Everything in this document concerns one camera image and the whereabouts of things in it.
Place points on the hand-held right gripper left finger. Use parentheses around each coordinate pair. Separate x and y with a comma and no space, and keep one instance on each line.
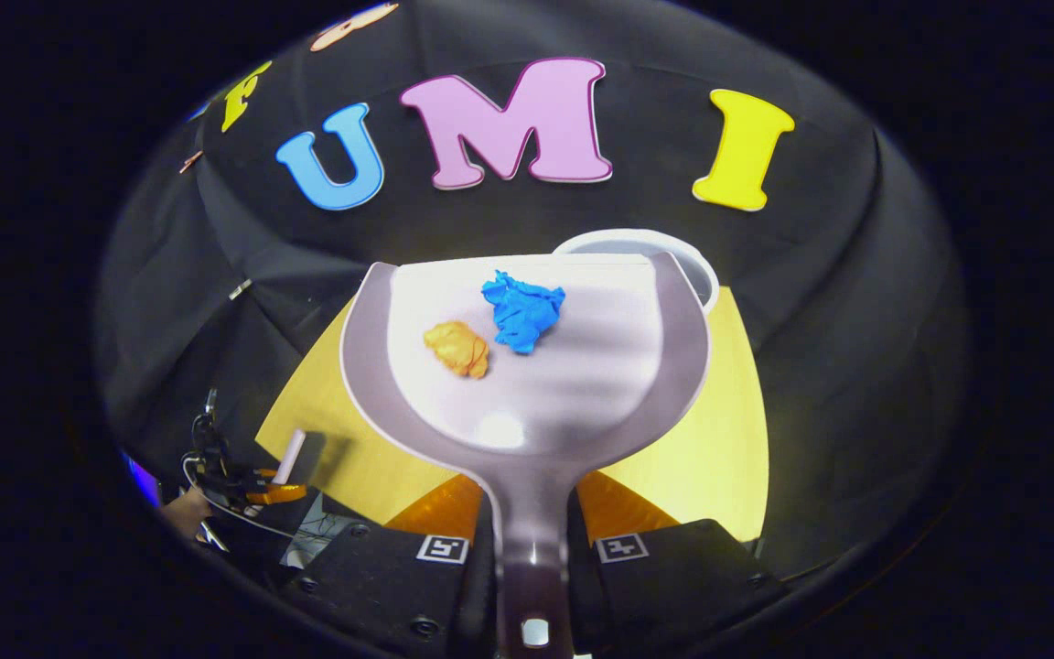
(479,577)

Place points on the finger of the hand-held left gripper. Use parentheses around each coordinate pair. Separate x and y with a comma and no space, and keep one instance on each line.
(278,490)

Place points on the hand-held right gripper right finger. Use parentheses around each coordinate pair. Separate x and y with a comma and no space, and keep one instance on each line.
(582,577)

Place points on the small pink broom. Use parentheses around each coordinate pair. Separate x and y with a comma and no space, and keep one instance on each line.
(290,455)

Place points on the grey dustpan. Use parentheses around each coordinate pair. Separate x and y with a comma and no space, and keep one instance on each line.
(564,384)

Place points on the orange paper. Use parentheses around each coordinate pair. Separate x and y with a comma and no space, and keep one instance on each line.
(458,350)

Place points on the blue paper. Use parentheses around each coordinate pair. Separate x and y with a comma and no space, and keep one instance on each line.
(522,311)

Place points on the white ribbed garbage bin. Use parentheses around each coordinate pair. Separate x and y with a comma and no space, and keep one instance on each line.
(703,279)

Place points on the silver cloth clip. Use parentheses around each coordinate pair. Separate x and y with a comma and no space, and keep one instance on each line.
(240,289)

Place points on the copper cloth clip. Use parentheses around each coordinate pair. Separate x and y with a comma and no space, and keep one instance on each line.
(190,162)

